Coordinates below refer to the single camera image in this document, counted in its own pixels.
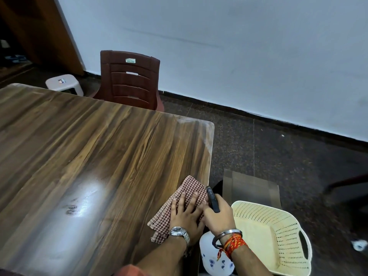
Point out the grey woven placemat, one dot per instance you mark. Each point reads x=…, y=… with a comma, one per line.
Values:
x=253, y=189

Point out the maroon plastic chair green label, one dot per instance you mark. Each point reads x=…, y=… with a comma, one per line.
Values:
x=129, y=83

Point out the white floor paper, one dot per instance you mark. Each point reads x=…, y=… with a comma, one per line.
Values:
x=360, y=245

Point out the brown wooden door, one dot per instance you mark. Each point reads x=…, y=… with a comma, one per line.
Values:
x=57, y=34

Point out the blue slipper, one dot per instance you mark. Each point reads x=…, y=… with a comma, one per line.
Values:
x=17, y=58

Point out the red white checked cloth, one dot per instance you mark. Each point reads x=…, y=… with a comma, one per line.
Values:
x=192, y=186

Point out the white floral spray bottle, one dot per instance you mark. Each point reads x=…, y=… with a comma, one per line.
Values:
x=212, y=261

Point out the dark wooden stool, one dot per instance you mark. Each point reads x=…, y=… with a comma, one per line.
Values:
x=218, y=189

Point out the person's left hand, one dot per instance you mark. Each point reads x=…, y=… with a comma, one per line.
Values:
x=185, y=219

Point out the person's right forearm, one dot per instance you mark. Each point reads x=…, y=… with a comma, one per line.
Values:
x=250, y=264

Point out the dark wooden furniture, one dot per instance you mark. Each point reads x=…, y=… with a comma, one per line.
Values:
x=348, y=183

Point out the silver wristwatch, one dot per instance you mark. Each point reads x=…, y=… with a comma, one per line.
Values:
x=178, y=231

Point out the wooden table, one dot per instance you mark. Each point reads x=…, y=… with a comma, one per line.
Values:
x=86, y=169

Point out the person's right hand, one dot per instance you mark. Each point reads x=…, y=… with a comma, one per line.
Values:
x=221, y=221

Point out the white plastic stool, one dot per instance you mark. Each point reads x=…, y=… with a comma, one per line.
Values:
x=66, y=83

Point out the wooden shoe cabinet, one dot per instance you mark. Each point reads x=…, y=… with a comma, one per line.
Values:
x=14, y=31

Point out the orange plaid shirt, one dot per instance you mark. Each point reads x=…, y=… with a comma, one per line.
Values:
x=132, y=271

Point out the silver bangle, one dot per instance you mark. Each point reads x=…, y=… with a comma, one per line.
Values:
x=227, y=233

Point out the cream plastic basket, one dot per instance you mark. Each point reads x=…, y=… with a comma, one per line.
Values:
x=258, y=235

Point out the person's left forearm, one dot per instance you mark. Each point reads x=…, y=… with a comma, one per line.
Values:
x=164, y=261

